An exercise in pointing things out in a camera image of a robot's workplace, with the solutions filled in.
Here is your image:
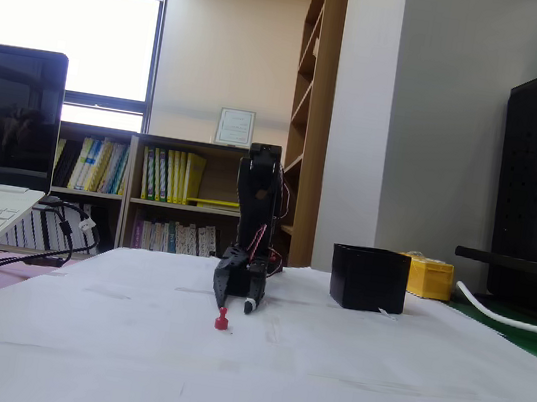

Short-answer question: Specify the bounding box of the thick yellow book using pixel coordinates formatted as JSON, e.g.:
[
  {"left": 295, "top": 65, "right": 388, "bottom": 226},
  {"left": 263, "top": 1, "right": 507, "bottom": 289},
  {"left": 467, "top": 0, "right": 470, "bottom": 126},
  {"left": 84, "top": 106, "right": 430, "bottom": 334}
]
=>
[{"left": 179, "top": 151, "right": 210, "bottom": 209}]

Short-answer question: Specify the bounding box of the small red object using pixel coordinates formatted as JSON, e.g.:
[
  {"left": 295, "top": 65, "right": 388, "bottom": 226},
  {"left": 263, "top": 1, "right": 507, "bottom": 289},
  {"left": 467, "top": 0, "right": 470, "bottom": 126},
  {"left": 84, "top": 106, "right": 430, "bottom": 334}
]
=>
[{"left": 213, "top": 305, "right": 232, "bottom": 333}]

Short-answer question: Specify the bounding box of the black square container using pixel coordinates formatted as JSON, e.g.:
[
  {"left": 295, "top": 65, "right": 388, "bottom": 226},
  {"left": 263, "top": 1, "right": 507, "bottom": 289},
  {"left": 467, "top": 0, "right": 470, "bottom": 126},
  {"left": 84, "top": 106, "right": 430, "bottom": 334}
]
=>
[{"left": 324, "top": 241, "right": 414, "bottom": 318}]

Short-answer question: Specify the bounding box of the white paper table cover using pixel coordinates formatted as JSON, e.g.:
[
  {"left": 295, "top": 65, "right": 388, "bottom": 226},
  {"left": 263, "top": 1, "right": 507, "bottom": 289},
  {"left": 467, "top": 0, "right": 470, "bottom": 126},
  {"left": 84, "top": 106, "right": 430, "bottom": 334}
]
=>
[{"left": 0, "top": 220, "right": 537, "bottom": 402}]

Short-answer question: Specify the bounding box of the red white servo wire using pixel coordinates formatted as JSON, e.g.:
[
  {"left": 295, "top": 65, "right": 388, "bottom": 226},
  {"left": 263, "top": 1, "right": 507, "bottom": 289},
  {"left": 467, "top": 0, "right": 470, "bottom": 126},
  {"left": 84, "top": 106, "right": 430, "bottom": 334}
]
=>
[{"left": 244, "top": 173, "right": 297, "bottom": 268}]

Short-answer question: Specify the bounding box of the brown low bookshelf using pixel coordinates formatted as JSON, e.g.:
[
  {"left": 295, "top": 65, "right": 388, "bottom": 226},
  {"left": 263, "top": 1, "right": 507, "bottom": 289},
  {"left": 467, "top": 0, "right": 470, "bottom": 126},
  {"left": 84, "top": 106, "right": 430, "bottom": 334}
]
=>
[
  {"left": 116, "top": 130, "right": 280, "bottom": 270},
  {"left": 0, "top": 114, "right": 140, "bottom": 264}
]

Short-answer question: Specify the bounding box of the black book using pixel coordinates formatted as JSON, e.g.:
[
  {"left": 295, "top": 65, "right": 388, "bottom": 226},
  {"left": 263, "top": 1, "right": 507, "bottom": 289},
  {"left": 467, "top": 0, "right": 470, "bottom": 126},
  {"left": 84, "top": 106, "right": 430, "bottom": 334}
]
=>
[{"left": 54, "top": 136, "right": 85, "bottom": 192}]

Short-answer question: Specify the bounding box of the framed white certificate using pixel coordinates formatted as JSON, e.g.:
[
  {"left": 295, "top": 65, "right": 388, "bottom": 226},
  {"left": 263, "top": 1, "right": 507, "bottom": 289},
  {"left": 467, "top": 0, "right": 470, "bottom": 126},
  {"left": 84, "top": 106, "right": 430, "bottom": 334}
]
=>
[{"left": 213, "top": 106, "right": 258, "bottom": 151}]

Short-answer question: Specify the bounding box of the white laptop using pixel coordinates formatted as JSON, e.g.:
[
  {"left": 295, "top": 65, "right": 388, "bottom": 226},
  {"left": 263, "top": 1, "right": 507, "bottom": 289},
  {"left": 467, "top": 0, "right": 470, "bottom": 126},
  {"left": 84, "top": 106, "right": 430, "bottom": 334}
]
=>
[{"left": 0, "top": 43, "right": 72, "bottom": 309}]

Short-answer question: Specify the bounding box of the yellow cardboard box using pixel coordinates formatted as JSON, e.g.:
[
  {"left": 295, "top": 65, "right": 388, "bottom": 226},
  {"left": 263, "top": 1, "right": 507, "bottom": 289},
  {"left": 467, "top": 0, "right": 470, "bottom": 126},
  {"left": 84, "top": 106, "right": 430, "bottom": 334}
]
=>
[{"left": 392, "top": 249, "right": 458, "bottom": 304}]

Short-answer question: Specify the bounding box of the brown tall bookshelf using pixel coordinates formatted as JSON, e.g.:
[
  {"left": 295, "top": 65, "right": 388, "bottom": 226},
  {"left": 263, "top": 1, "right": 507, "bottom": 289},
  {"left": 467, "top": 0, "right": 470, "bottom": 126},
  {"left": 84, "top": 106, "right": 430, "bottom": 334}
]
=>
[{"left": 267, "top": 0, "right": 351, "bottom": 272}]

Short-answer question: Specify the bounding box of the white power cable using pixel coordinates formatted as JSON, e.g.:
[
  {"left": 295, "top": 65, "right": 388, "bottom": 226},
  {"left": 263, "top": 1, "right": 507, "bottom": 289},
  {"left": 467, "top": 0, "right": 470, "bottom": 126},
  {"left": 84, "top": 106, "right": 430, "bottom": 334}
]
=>
[{"left": 448, "top": 279, "right": 537, "bottom": 340}]

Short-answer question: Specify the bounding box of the window with dark frame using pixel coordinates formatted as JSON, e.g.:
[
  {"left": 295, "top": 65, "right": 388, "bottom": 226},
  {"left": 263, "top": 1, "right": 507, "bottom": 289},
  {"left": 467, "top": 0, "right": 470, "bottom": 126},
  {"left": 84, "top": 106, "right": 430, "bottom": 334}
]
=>
[{"left": 0, "top": 0, "right": 168, "bottom": 136}]

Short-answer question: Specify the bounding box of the flat-lying yellow book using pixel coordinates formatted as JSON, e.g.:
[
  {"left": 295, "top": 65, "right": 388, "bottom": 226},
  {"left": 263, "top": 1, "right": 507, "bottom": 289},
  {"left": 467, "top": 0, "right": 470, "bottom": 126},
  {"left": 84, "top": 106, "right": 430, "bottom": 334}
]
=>
[{"left": 185, "top": 194, "right": 243, "bottom": 215}]

